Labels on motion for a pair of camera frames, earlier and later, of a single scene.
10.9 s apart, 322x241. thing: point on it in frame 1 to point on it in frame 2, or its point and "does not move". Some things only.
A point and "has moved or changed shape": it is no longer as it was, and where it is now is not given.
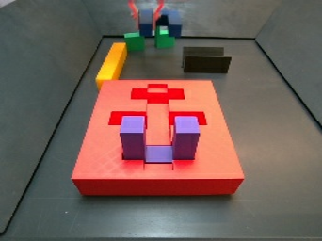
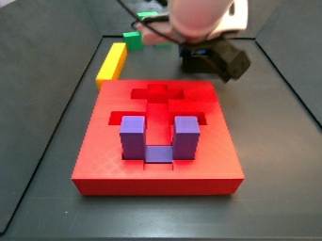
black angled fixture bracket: (205, 60) does not move
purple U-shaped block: (185, 137) does not move
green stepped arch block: (164, 40) does not move
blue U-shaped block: (174, 21) has moved or changed shape
